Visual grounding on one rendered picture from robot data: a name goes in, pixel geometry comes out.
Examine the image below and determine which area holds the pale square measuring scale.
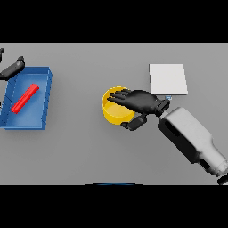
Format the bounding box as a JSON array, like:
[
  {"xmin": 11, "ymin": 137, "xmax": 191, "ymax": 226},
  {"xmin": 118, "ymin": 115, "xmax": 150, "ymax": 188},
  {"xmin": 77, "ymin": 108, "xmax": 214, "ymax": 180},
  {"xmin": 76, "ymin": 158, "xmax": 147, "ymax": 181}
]
[{"xmin": 148, "ymin": 63, "xmax": 189, "ymax": 95}]

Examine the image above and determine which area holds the red beaker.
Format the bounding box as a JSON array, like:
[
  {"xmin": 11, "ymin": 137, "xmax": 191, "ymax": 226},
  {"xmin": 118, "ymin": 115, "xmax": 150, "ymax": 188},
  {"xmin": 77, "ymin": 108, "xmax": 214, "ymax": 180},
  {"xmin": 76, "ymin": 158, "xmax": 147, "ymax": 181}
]
[{"xmin": 10, "ymin": 83, "xmax": 40, "ymax": 115}]

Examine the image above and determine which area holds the blue plastic tray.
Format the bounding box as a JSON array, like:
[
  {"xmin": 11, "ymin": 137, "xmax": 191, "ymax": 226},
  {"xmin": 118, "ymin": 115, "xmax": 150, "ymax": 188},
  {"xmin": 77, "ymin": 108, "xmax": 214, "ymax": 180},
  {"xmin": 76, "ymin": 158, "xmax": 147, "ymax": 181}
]
[{"xmin": 0, "ymin": 66, "xmax": 53, "ymax": 131}]

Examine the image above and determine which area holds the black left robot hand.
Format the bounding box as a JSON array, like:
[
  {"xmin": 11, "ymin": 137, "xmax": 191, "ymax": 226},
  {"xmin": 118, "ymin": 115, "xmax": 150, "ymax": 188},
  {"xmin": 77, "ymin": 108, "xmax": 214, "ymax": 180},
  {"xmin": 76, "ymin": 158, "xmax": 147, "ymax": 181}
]
[{"xmin": 0, "ymin": 47, "xmax": 26, "ymax": 82}]

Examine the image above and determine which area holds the yellow bowl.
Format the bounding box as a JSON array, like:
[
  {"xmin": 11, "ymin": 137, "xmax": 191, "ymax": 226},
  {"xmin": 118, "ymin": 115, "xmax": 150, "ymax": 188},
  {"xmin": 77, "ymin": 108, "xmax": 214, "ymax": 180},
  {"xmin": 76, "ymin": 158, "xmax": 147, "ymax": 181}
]
[{"xmin": 102, "ymin": 85, "xmax": 136, "ymax": 126}]

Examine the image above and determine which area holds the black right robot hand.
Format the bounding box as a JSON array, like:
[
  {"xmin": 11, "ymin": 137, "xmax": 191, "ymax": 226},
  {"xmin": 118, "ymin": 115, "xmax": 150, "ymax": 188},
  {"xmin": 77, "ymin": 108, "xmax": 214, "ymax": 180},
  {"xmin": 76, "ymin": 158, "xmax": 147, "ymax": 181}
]
[{"xmin": 107, "ymin": 89, "xmax": 171, "ymax": 132}]

